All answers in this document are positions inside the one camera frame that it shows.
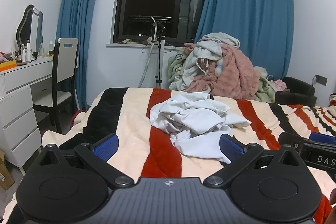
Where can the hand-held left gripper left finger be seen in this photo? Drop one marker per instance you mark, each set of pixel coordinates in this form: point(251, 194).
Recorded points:
point(106, 147)

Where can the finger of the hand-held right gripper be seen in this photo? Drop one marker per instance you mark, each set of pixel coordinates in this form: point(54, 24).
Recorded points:
point(323, 138)

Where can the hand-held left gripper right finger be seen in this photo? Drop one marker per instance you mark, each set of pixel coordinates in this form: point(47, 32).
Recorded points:
point(231, 148)

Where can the white t-shirt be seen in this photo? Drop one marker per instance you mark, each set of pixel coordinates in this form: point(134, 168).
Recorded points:
point(189, 116)

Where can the person's right hand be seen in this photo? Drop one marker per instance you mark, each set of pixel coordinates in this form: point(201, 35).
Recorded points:
point(334, 196)

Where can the dark red slipper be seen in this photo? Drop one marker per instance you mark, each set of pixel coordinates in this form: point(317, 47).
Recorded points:
point(77, 120)

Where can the striped fleece blanket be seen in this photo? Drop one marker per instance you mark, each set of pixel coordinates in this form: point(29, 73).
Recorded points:
point(136, 119)

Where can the black armchair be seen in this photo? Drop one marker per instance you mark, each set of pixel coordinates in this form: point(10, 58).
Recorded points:
point(299, 88)

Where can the light green cloth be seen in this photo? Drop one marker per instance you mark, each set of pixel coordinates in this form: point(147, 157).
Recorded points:
point(265, 90)

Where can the small pink garment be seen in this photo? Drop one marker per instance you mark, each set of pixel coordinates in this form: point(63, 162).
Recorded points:
point(278, 85)

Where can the pink fluffy blanket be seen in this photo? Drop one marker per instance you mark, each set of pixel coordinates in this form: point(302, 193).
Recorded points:
point(236, 74)

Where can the white and blue plush toy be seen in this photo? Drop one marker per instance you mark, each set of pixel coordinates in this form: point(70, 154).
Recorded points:
point(219, 69)

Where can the white and black chair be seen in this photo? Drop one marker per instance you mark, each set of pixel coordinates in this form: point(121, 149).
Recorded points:
point(65, 64)

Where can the white dressing table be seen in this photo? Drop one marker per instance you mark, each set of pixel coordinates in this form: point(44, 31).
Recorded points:
point(18, 113)

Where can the green patterned blanket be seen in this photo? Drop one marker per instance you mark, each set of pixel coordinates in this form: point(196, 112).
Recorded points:
point(176, 66)

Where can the garment steamer stand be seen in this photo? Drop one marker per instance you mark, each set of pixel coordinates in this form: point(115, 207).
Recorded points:
point(158, 61)

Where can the grey white hoodie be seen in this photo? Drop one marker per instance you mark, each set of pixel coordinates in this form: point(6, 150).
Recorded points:
point(210, 48)

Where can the cardboard box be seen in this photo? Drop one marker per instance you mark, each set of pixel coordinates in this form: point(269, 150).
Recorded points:
point(5, 171)

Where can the beige items on windowsill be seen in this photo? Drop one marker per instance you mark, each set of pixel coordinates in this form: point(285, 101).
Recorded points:
point(128, 41)

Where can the blue curtain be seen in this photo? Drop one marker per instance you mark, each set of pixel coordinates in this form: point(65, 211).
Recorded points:
point(246, 3)
point(78, 29)

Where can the row of cosmetic bottles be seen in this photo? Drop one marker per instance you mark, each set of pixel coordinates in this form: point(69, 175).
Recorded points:
point(27, 52)

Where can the orange box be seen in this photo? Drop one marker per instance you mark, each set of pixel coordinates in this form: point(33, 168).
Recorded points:
point(8, 66)

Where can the wavy framed vanity mirror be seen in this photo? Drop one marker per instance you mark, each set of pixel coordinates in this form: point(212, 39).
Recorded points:
point(30, 27)

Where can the dark wall socket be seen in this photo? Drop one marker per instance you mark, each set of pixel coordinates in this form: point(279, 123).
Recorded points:
point(320, 80)

